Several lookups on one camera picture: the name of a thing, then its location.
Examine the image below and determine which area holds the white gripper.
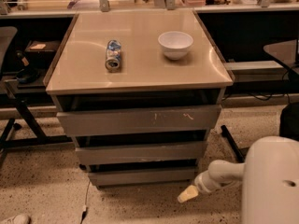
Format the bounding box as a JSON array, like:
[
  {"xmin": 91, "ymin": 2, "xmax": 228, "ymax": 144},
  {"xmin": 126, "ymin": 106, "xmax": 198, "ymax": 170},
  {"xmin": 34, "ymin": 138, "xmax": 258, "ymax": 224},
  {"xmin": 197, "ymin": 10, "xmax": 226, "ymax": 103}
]
[{"xmin": 178, "ymin": 171, "xmax": 242, "ymax": 203}]

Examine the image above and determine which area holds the grey bottom drawer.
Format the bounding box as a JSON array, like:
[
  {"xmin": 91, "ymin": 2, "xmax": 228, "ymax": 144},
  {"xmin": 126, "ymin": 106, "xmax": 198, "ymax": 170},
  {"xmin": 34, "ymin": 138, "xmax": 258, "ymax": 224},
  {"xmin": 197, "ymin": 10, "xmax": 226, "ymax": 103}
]
[{"xmin": 88, "ymin": 160, "xmax": 198, "ymax": 187}]

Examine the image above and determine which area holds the grey drawer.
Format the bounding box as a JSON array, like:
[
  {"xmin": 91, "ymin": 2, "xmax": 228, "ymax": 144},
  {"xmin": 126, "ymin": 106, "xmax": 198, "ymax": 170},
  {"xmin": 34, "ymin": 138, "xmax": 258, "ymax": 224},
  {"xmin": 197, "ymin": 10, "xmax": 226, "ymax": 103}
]
[
  {"xmin": 76, "ymin": 131, "xmax": 207, "ymax": 165},
  {"xmin": 56, "ymin": 89, "xmax": 222, "ymax": 137},
  {"xmin": 88, "ymin": 160, "xmax": 198, "ymax": 187}
]

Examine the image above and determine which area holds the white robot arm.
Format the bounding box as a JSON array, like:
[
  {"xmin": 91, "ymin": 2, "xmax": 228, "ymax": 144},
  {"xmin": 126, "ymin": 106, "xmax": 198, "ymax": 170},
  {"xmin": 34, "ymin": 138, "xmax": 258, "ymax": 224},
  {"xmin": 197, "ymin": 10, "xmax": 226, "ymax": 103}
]
[{"xmin": 178, "ymin": 136, "xmax": 299, "ymax": 224}]

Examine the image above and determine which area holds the grey middle drawer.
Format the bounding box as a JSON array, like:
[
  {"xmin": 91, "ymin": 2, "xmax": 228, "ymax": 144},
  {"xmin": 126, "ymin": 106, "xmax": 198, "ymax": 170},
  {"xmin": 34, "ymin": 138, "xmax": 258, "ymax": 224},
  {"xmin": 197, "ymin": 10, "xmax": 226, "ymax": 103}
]
[{"xmin": 76, "ymin": 131, "xmax": 207, "ymax": 165}]

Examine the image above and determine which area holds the grey top drawer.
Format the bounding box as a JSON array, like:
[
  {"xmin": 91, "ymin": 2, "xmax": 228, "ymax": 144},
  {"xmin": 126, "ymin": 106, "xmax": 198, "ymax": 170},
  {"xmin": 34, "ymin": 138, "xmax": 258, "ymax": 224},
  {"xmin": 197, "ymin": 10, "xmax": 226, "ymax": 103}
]
[{"xmin": 56, "ymin": 89, "xmax": 222, "ymax": 137}]

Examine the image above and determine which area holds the grey drawer cabinet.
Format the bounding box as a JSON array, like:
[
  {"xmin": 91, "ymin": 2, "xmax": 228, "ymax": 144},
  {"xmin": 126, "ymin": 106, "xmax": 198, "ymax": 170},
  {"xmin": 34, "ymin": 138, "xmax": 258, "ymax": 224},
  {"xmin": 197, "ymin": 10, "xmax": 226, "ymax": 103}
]
[{"xmin": 46, "ymin": 9, "xmax": 233, "ymax": 173}]

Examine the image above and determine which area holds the black metal floor bar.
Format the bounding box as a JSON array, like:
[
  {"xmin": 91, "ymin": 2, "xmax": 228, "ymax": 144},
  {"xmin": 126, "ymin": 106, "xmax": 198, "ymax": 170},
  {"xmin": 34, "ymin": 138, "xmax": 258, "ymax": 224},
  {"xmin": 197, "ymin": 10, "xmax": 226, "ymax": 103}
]
[{"xmin": 221, "ymin": 125, "xmax": 245, "ymax": 162}]

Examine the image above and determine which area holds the black office chair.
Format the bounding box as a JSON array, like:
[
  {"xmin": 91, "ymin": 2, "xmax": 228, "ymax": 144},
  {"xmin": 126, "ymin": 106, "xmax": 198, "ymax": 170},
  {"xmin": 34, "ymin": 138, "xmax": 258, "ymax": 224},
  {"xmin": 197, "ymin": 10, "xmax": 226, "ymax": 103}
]
[{"xmin": 279, "ymin": 103, "xmax": 299, "ymax": 141}]

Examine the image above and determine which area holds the white ceramic bowl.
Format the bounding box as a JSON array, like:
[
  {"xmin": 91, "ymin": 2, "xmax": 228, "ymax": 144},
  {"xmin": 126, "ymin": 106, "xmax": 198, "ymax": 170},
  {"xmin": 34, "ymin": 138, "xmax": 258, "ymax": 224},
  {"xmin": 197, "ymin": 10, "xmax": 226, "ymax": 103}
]
[{"xmin": 158, "ymin": 31, "xmax": 193, "ymax": 60}]

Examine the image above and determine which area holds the blue white drink can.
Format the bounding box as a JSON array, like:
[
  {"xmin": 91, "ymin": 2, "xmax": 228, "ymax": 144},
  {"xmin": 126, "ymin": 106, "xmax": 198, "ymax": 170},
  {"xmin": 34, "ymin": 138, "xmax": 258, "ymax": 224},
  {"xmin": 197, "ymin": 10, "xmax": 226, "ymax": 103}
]
[{"xmin": 105, "ymin": 40, "xmax": 121, "ymax": 72}]

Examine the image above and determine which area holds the white sneaker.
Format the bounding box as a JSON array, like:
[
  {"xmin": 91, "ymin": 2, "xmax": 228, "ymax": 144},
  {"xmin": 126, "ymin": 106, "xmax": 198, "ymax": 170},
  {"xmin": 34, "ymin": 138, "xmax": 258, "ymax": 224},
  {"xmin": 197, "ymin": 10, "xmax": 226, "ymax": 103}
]
[{"xmin": 0, "ymin": 214, "xmax": 31, "ymax": 224}]

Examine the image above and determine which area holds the black box with label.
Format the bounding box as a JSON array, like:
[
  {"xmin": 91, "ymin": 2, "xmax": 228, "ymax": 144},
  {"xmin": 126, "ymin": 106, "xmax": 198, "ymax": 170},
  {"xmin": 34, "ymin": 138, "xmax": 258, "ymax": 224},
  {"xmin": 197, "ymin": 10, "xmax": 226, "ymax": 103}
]
[{"xmin": 25, "ymin": 40, "xmax": 60, "ymax": 69}]

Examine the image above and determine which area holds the white floor cable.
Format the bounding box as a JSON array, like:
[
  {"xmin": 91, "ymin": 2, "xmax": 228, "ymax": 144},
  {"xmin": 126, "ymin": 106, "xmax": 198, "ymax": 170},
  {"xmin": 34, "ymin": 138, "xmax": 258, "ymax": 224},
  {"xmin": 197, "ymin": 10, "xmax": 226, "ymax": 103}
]
[{"xmin": 79, "ymin": 181, "xmax": 92, "ymax": 224}]

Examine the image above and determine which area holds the black table frame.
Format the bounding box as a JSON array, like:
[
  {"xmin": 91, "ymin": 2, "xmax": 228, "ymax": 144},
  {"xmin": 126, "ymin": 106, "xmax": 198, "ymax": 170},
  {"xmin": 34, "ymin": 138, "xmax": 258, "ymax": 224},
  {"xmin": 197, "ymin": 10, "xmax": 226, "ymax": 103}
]
[{"xmin": 0, "ymin": 79, "xmax": 72, "ymax": 161}]

